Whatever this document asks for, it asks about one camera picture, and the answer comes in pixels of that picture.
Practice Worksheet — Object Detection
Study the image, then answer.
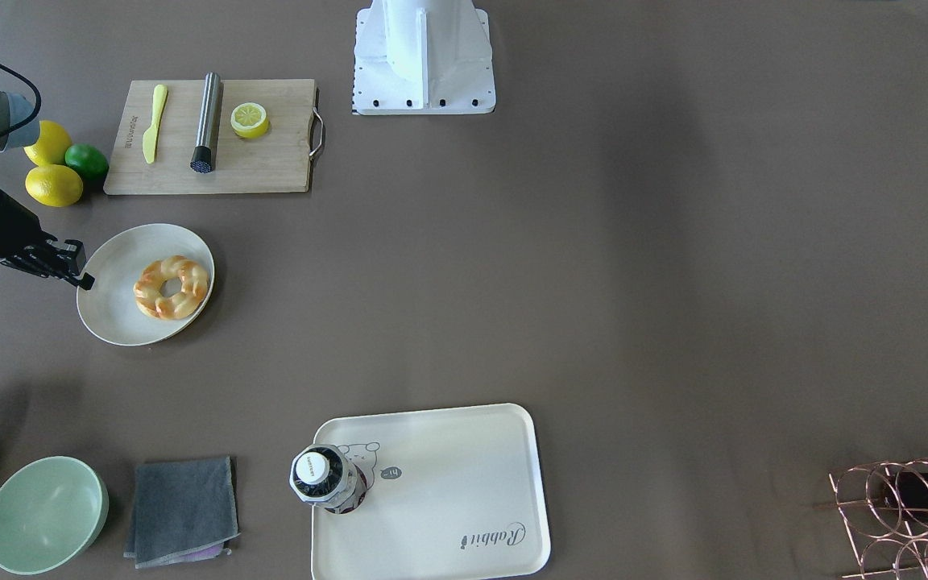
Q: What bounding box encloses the green lime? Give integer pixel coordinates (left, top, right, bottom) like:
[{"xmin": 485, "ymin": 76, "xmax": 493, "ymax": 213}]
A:
[{"xmin": 64, "ymin": 143, "xmax": 110, "ymax": 181}]

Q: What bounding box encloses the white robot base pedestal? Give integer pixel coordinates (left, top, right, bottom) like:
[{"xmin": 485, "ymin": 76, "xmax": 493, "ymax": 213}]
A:
[{"xmin": 351, "ymin": 1, "xmax": 497, "ymax": 115}]

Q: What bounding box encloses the cream rabbit tray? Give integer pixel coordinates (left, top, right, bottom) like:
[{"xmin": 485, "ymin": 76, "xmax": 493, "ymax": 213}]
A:
[{"xmin": 312, "ymin": 403, "xmax": 552, "ymax": 579}]

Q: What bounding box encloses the mint green bowl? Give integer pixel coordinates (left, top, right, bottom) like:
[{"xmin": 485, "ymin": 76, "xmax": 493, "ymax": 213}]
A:
[{"xmin": 0, "ymin": 456, "xmax": 110, "ymax": 575}]

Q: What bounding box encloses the yellow plastic knife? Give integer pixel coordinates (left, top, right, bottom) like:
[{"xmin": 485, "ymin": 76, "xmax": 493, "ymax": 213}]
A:
[{"xmin": 141, "ymin": 84, "xmax": 169, "ymax": 164}]

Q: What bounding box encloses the wooden cutting board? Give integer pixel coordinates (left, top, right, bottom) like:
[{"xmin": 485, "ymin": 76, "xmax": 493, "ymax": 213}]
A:
[{"xmin": 103, "ymin": 78, "xmax": 323, "ymax": 196}]

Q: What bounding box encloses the copper wire bottle rack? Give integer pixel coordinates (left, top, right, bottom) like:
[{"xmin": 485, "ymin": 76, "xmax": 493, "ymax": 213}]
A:
[{"xmin": 827, "ymin": 458, "xmax": 928, "ymax": 579}]

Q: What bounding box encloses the dark tea bottle upright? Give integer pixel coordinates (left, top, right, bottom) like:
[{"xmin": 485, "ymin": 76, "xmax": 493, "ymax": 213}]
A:
[{"xmin": 288, "ymin": 444, "xmax": 367, "ymax": 515}]

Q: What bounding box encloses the yellow lemon lower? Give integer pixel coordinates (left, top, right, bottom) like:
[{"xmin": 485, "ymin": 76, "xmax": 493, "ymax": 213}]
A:
[{"xmin": 25, "ymin": 164, "xmax": 85, "ymax": 208}]

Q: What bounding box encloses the yellow lemon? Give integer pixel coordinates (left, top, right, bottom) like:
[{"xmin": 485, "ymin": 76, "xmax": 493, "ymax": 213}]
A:
[
  {"xmin": 25, "ymin": 164, "xmax": 85, "ymax": 208},
  {"xmin": 23, "ymin": 120, "xmax": 73, "ymax": 167}
]

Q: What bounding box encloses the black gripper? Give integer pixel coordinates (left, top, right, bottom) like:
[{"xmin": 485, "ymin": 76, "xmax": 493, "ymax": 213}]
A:
[{"xmin": 0, "ymin": 191, "xmax": 95, "ymax": 291}]

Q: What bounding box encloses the glazed twisted donut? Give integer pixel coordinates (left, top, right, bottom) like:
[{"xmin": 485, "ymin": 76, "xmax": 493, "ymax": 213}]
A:
[{"xmin": 133, "ymin": 255, "xmax": 210, "ymax": 321}]

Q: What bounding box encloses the yellow lemon upper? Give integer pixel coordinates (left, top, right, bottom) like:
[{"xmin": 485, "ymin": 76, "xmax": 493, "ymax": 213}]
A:
[{"xmin": 23, "ymin": 120, "xmax": 73, "ymax": 167}]

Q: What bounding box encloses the grey folded cloth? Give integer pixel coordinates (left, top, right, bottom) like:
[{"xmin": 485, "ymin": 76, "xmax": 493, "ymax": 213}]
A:
[{"xmin": 124, "ymin": 456, "xmax": 240, "ymax": 570}]

